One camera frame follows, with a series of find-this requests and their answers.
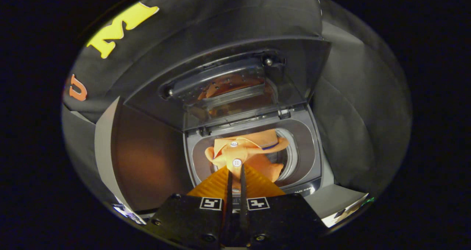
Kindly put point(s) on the black backdrop cloth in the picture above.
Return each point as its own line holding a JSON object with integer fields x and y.
{"x": 206, "y": 25}

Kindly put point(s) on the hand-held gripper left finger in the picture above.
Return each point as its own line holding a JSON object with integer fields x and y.
{"x": 184, "y": 220}

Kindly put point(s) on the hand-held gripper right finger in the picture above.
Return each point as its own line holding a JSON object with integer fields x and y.
{"x": 287, "y": 220}

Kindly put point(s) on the orange polo shirt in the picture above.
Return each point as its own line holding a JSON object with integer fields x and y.
{"x": 254, "y": 148}

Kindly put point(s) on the dark washing machine lid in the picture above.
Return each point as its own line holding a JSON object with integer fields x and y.
{"x": 154, "y": 102}

